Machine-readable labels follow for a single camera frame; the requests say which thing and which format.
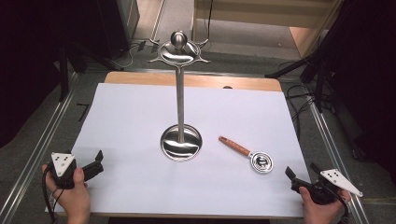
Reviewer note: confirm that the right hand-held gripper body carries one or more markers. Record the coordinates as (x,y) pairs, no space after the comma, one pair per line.
(330,186)

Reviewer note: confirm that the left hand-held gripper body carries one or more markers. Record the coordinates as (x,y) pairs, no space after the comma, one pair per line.
(62,165)

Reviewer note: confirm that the steel utensil rack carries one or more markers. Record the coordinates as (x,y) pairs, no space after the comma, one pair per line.
(180,93)

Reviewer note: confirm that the person's right hand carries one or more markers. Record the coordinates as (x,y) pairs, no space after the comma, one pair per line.
(320,211)

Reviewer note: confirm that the person's left hand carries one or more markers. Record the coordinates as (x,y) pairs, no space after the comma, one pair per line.
(73,199)

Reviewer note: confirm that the black metal stand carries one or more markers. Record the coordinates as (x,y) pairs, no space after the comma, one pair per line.
(63,71)

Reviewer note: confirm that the white table sheet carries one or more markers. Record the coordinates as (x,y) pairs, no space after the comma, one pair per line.
(186,186)

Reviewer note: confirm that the black tripod stand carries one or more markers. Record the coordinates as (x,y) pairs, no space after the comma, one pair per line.
(317,65)

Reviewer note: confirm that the dark curtain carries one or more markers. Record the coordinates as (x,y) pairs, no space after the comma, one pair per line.
(370,77)
(25,62)

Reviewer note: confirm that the black cabinet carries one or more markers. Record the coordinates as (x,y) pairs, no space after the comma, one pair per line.
(121,25)

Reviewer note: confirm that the light wooden platform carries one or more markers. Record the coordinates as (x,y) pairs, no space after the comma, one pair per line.
(264,15)

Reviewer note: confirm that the metal floor rail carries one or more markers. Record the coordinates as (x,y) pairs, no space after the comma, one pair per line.
(333,155)
(34,155)

